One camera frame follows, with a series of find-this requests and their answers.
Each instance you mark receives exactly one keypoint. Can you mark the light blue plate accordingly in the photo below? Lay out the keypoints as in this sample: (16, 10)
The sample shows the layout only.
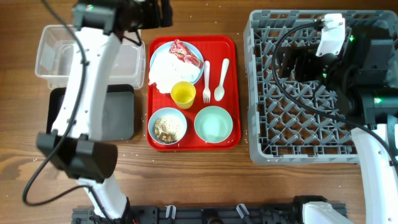
(161, 51)

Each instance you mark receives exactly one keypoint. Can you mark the white plastic fork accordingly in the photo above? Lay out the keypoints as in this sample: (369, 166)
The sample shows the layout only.
(206, 91)

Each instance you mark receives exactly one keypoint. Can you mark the white napkin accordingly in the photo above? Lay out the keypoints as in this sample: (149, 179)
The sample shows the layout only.
(167, 70)

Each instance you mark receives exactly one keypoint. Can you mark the black plastic tray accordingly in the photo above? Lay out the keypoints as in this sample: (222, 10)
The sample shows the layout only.
(118, 112)

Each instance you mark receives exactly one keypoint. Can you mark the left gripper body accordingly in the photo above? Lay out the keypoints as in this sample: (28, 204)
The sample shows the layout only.
(147, 14)

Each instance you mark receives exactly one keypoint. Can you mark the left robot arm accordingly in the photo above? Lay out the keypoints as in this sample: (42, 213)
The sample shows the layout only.
(74, 143)

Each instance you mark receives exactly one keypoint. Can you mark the blue bowl with food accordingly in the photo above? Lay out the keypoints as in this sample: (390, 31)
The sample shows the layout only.
(167, 126)

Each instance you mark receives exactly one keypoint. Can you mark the grey dishwasher rack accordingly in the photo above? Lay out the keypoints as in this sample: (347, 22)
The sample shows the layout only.
(281, 132)

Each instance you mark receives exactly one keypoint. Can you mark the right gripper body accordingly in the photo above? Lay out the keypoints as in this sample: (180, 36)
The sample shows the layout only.
(311, 66)

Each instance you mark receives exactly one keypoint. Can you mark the clear plastic bin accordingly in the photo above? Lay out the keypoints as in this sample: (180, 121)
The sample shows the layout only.
(55, 56)

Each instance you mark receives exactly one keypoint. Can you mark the mint green bowl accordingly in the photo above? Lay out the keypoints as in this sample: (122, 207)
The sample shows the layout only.
(213, 124)

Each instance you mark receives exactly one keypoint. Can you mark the white plastic spoon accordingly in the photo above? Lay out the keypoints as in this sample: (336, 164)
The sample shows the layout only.
(219, 91)

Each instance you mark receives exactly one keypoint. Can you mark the red serving tray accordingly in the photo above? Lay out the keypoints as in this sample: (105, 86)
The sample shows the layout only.
(212, 48)

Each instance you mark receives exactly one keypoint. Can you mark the yellow plastic cup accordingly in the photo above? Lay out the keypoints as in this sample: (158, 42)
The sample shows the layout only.
(183, 94)

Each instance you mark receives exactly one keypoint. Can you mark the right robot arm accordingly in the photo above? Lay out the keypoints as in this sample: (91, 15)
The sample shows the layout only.
(355, 68)

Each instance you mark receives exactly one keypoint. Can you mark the red snack wrapper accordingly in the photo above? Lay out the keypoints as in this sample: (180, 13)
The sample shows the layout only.
(181, 51)

